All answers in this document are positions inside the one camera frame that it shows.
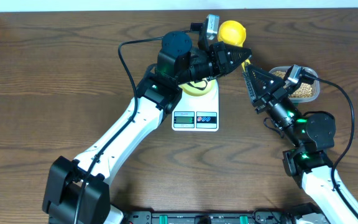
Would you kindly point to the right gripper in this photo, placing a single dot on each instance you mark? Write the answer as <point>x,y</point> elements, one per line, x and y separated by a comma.
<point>261,102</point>

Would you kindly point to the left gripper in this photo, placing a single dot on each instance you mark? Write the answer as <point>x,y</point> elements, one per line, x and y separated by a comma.
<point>215,61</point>

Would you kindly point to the yellow measuring scoop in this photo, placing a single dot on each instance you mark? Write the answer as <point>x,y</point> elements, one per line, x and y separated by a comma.
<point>232,32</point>

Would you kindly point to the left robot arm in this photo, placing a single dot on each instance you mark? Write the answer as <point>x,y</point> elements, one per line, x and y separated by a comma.
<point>77,190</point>

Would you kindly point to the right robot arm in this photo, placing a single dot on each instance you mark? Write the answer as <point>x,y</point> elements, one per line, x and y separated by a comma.
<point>312,134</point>

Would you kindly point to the pale yellow bowl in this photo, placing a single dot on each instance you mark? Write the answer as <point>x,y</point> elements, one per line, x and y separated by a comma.
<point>200,88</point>

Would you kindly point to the white digital kitchen scale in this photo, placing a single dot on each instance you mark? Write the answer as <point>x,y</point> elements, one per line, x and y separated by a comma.
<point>197,113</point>

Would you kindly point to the soybeans pile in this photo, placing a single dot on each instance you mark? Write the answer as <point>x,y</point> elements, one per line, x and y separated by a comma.
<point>304,91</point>

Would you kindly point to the clear plastic container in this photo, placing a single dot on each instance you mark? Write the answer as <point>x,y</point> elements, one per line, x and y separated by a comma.
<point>315,86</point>

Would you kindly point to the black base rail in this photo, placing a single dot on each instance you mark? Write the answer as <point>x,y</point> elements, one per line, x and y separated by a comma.
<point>204,217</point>

